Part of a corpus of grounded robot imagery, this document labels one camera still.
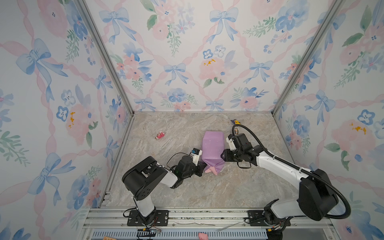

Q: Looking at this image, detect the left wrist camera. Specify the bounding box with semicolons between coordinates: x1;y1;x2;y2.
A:
178;148;203;173

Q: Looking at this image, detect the aluminium corner post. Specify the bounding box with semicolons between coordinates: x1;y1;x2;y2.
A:
271;0;345;117
74;0;134;118

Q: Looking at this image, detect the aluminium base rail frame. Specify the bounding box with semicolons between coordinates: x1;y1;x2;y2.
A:
78;208;340;240

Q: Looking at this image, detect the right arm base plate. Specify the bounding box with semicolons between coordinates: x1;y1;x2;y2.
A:
247;209;291;227

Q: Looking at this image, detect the aluminium corner post right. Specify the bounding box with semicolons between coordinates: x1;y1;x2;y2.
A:
271;0;345;117

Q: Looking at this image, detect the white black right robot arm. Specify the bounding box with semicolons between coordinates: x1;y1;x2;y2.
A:
221;146;339;226

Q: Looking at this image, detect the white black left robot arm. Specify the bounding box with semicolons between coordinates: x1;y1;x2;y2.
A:
122;155;207;228

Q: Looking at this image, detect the pink purple wrapping paper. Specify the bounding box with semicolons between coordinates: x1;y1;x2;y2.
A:
202;131;225;176

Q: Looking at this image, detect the yellow purple toy figure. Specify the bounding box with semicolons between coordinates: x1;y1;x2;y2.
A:
231;120;241;125

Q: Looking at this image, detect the pink object front edge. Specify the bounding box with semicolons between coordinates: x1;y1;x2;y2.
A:
198;233;209;240

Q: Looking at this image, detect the grey slotted cable duct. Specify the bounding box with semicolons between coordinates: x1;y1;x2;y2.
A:
89;229;269;240

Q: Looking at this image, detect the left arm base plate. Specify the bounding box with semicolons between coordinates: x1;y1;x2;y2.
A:
124;210;169;228

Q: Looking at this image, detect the black corrugated cable conduit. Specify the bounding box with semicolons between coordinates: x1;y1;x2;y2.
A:
231;124;352;220

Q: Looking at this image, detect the aluminium corner post left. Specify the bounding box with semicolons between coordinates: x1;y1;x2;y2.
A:
74;0;134;118

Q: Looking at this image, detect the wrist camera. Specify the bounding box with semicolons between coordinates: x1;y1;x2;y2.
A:
226;134;253;152
178;148;203;173

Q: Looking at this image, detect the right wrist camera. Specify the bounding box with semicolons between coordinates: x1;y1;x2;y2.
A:
226;134;253;152

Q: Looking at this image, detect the red pink toy figure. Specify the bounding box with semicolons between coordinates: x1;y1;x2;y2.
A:
156;131;165;140

